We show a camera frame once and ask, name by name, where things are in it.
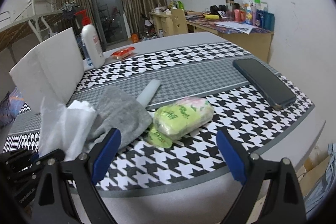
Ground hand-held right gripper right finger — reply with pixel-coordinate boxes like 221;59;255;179
216;130;307;224

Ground glass balcony door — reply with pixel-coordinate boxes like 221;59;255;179
87;0;130;45

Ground white paper sheet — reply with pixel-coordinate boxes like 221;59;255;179
215;22;256;35

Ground houndstooth tablecloth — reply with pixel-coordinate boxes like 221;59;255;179
3;42;315;191

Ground white metal bunk bed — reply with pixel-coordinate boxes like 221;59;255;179
0;10;53;67
29;2;79;38

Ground wooden smiley chair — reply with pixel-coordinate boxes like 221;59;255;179
171;8;189;35

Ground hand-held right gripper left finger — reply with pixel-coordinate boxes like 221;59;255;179
34;128;122;224

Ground green tissue packet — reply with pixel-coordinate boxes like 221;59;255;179
146;97;214;149

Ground white foam box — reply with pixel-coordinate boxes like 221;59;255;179
9;27;85;114

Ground white pump bottle red cap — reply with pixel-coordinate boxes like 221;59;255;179
74;10;106;69

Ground white plastic tube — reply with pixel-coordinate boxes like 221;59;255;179
136;80;161;107

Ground clear spray bottle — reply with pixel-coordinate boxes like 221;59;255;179
78;39;93;66

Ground white tissue paper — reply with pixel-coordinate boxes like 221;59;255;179
39;99;98;161

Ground brown cardboard box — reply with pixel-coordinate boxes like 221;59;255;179
297;154;331;180

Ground grey fluffy cloth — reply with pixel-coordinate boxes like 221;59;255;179
83;85;153;148

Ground hanging dark clothes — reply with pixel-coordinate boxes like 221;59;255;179
62;7;79;21

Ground row of toiletry bottles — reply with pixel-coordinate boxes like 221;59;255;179
225;0;275;29

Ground black folding chair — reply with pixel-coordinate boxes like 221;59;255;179
140;13;155;33

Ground red snack packet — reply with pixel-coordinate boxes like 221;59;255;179
110;46;135;60

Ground black smartphone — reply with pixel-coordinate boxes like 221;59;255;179
232;58;297;111

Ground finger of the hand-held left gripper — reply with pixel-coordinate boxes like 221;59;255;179
37;149;66;163
1;147;39;169

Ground wooden desk with drawers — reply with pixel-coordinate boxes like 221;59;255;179
149;7;184;38

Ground wooden desk with printed mat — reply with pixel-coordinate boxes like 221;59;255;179
185;13;275;63

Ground light blue cloth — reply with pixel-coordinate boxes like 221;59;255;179
302;143;336;216

